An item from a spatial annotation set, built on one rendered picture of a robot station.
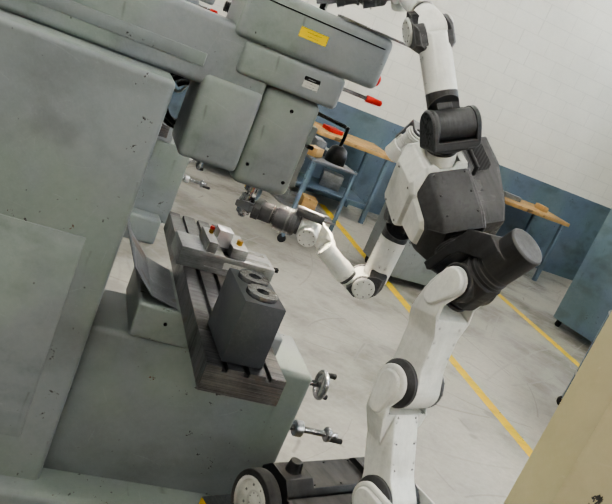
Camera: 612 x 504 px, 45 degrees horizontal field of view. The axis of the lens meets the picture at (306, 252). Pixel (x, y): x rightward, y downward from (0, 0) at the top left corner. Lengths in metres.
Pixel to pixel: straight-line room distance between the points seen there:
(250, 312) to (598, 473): 1.26
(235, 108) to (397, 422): 1.04
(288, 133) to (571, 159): 8.91
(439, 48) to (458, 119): 0.20
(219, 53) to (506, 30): 8.06
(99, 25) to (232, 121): 0.46
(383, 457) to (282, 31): 1.27
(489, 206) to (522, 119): 8.33
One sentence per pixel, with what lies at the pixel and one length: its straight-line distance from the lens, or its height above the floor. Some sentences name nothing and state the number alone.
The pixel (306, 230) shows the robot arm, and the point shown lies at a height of 1.24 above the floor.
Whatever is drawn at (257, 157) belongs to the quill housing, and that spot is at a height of 1.41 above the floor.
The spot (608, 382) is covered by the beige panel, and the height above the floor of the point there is 1.62.
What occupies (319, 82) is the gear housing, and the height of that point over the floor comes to 1.69.
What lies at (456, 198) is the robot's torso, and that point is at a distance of 2.10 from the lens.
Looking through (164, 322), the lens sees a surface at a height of 0.82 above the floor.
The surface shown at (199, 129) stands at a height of 1.44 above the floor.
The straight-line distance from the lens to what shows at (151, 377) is 2.50.
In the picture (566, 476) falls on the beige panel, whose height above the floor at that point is 1.51.
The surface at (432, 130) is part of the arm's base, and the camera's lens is 2.05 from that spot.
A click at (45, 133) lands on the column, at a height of 1.31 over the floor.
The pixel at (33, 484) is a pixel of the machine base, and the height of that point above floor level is 0.20.
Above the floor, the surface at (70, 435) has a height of 0.34.
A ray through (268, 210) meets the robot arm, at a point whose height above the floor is 1.25.
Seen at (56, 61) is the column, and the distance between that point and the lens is 2.09.
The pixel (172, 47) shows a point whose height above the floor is 1.63.
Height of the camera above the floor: 1.81
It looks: 15 degrees down
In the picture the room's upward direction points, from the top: 23 degrees clockwise
